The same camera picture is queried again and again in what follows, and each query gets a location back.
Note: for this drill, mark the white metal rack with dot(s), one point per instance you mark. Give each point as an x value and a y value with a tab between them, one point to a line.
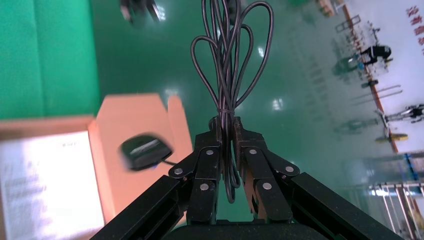
391	192

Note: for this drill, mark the white printed paper leaflet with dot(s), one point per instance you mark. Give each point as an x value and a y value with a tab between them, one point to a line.
43	185

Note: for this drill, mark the seated person in black shirt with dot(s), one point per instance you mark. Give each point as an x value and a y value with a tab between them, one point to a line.
377	53

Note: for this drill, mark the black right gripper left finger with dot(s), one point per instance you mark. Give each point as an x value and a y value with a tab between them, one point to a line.
205	165

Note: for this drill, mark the black computer mouse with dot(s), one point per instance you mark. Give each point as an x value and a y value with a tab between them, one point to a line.
144	152

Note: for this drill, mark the open orange cardboard box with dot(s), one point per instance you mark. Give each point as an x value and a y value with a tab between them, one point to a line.
132	112

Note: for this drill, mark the yellow disc floor stand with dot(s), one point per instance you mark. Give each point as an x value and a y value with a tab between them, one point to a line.
392	138

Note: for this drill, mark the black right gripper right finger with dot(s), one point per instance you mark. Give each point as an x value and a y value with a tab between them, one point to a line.
258	169

